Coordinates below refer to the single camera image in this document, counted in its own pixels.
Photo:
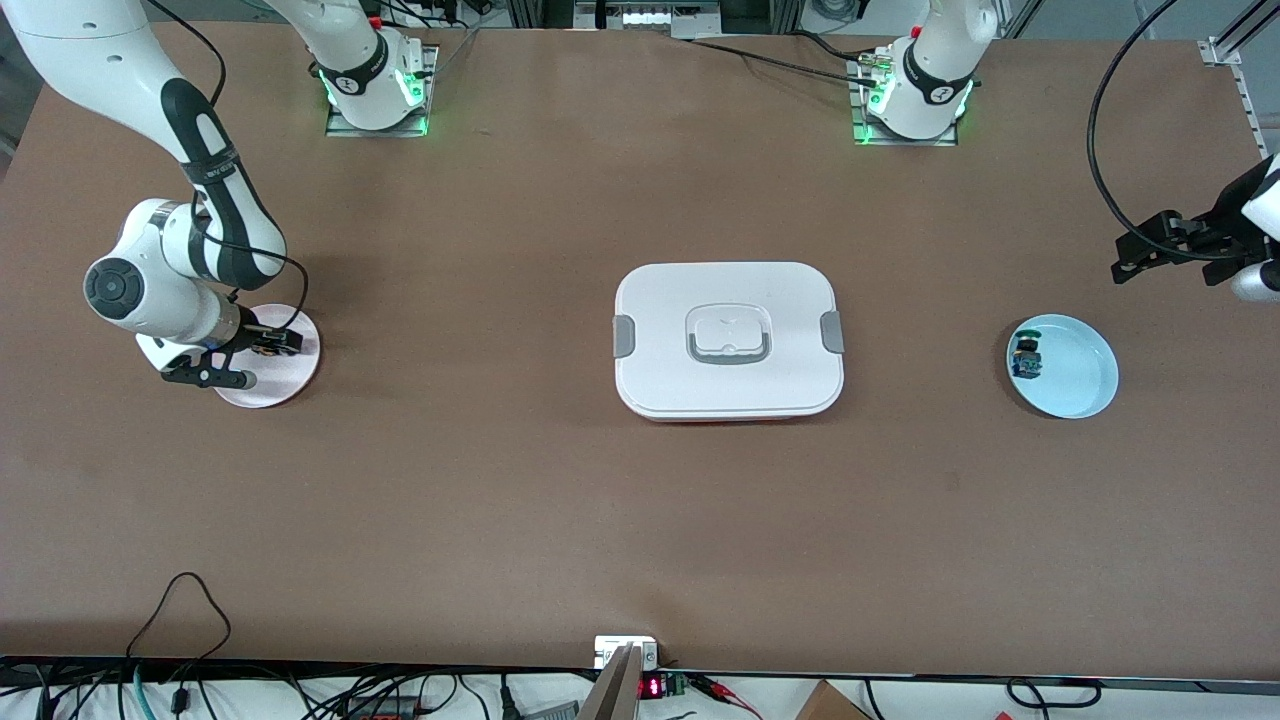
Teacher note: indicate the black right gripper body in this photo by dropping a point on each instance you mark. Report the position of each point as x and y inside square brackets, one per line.
[256, 337]

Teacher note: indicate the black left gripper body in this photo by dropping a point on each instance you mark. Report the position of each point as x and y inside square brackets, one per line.
[1222, 226]

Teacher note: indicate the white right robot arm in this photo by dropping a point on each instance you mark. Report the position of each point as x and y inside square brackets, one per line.
[100, 50]

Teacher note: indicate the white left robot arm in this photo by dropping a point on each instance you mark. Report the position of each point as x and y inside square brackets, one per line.
[940, 60]

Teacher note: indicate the white lunch box grey clips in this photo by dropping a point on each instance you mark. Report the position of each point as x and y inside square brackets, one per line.
[730, 300]

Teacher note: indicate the white socket box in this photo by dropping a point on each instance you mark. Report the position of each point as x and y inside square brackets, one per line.
[610, 650]

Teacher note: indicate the brown cardboard box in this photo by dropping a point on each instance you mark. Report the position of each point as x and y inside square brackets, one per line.
[830, 705]

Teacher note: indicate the white round plate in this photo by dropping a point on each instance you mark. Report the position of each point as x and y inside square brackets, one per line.
[280, 385]

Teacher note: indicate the light blue round plate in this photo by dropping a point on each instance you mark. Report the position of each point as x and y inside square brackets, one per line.
[1080, 370]

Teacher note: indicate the white device with lights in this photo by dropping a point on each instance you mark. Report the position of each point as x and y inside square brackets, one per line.
[650, 18]

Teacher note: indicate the red digit display module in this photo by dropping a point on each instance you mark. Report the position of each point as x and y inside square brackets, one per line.
[652, 687]

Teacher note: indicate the red clip leads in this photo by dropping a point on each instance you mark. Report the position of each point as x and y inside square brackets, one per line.
[725, 690]

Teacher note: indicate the green push button switch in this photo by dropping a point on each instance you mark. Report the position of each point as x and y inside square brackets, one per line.
[1027, 362]

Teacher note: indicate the aluminium frame rail with bracket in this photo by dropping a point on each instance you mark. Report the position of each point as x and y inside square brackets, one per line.
[1220, 50]

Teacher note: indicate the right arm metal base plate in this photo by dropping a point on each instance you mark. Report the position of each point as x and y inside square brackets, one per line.
[345, 131]

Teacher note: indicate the aluminium camera pole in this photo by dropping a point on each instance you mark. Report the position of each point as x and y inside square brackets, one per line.
[615, 690]

